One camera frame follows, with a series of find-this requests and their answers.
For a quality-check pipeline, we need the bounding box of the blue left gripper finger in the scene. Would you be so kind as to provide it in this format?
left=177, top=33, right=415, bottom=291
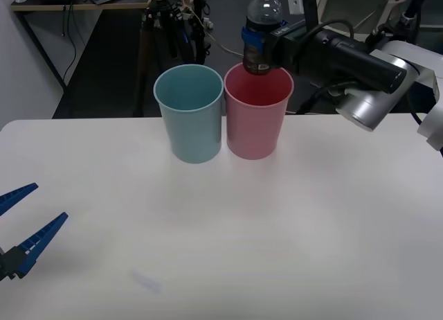
left=1, top=212, right=69, bottom=281
left=0, top=182, right=39, bottom=217

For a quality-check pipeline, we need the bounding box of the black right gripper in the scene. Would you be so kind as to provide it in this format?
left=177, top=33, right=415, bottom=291
left=240, top=19, right=307, bottom=74

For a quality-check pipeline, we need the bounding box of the dark plastic bottle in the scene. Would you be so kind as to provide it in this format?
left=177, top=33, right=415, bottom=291
left=241, top=0, right=284, bottom=76

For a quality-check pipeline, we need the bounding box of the white office chair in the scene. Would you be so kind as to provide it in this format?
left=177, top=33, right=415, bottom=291
left=313, top=0, right=399, bottom=92

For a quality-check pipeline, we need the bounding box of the pink plastic bin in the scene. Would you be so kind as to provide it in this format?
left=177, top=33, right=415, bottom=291
left=223, top=62, right=295, bottom=161

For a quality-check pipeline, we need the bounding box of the black tripod with white clamps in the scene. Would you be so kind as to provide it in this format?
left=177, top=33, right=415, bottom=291
left=138, top=0, right=214, bottom=118

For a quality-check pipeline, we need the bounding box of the pale blue plastic bin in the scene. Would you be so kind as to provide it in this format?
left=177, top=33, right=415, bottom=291
left=153, top=64, right=224, bottom=166

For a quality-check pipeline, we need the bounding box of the dark desk with wooden edge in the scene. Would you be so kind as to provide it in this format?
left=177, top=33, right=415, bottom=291
left=10, top=0, right=154, bottom=120

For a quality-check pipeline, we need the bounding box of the beige cable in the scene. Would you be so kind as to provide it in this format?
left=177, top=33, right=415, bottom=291
left=179, top=0, right=244, bottom=58

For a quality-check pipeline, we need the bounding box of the black hanging cable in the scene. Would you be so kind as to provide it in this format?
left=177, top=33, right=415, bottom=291
left=61, top=4, right=78, bottom=89

